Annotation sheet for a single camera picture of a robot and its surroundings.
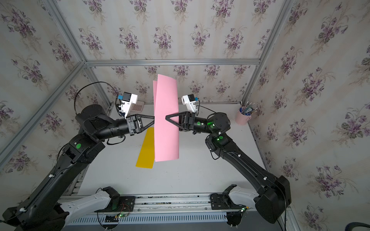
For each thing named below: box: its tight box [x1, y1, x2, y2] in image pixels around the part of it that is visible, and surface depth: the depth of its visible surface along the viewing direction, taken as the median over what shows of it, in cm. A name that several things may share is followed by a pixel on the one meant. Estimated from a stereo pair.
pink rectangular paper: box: [152, 74, 180, 162], surface depth 51 cm
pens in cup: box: [239, 101, 258, 116], surface depth 104 cm
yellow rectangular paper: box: [135, 127, 156, 169], surface depth 93 cm
